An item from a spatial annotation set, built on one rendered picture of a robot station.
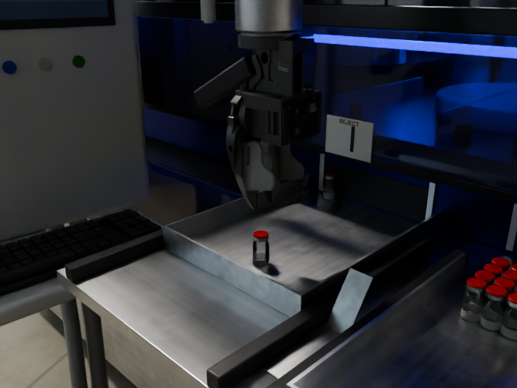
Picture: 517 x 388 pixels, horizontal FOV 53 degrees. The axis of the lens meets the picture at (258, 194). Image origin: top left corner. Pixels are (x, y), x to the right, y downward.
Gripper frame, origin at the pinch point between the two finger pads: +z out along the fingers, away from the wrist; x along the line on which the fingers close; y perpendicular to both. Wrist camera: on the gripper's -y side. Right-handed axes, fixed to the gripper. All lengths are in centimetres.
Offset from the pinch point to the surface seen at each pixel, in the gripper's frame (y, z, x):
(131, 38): -47, -16, 12
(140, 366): -69, 80, 18
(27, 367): -117, 98, 1
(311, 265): 5.7, 10.2, 4.3
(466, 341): 27.8, 10.2, 3.2
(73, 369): -58, 60, -6
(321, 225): -1.5, 10.4, 15.7
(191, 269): -5.3, 10.2, -7.7
